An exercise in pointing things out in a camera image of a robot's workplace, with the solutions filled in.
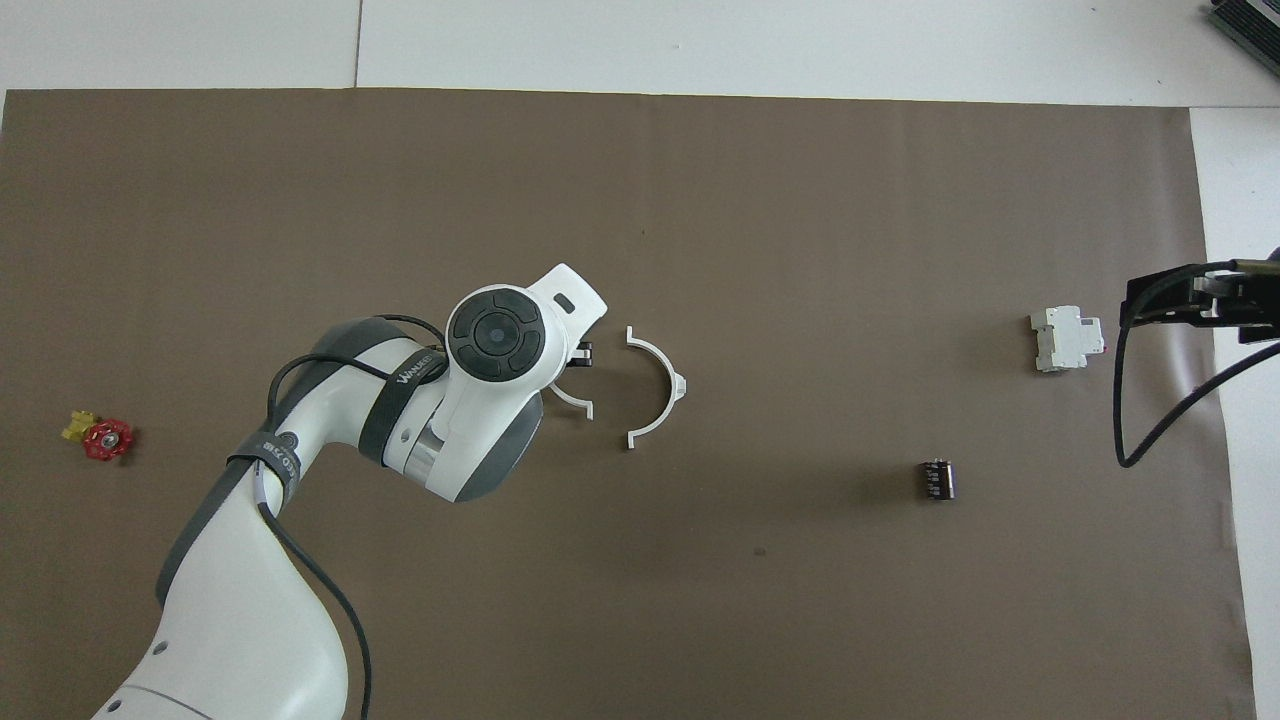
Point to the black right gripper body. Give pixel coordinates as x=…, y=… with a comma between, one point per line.
x=1250, y=300

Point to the white half pipe clamp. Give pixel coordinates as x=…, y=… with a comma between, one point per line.
x=668, y=385
x=572, y=401

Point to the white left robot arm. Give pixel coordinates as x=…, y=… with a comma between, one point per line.
x=260, y=600

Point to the white circuit breaker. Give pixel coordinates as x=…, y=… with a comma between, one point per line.
x=1065, y=340

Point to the brown paper table mat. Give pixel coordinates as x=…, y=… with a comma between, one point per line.
x=800, y=200

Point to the dark ribbed device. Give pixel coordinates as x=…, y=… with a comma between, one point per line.
x=1250, y=25

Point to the black cylindrical capacitor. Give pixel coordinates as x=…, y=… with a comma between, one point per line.
x=937, y=480

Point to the red handwheel yellow valve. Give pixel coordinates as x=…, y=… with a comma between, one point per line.
x=107, y=440

